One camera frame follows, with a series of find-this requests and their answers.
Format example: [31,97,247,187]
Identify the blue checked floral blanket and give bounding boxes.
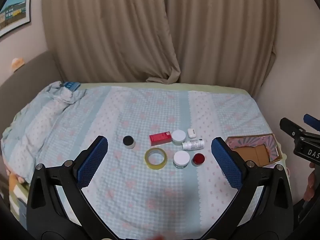
[1,81,288,240]

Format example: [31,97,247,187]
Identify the cardboard box pink flaps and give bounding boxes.
[225,134,283,167]

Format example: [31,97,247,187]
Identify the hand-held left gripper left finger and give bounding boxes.
[26,135,118,240]

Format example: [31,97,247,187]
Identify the beige curtain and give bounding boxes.
[41,0,279,95]

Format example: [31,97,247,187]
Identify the red carton box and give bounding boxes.
[149,131,173,146]

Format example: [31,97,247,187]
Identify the pale green bed sheet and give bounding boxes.
[80,82,253,97]

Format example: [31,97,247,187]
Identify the striped green white cloth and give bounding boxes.
[9,172,28,228]

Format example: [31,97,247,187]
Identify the clear tape roll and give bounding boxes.
[144,148,167,170]

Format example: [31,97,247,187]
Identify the pale green jar white lid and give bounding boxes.
[171,129,187,145]

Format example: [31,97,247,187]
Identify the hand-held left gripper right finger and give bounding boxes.
[200,137,293,240]

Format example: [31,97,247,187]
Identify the brown upholstered headboard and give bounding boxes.
[0,50,64,133]

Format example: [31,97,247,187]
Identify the small peach white object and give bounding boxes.
[11,58,25,70]

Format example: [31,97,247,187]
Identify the white plastic bottle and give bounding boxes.
[182,138,205,151]

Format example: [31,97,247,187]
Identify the person's right hand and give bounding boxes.
[304,162,319,202]

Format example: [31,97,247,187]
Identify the red lid silver jar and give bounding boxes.
[191,153,206,167]

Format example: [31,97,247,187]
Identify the framed wall poster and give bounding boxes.
[0,0,33,38]

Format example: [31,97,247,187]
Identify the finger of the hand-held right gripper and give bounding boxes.
[303,114,320,132]
[279,117,307,138]

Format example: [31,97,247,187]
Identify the blue checked packet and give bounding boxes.
[62,81,80,92]

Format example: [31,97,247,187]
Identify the black lid glass jar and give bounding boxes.
[123,135,136,149]

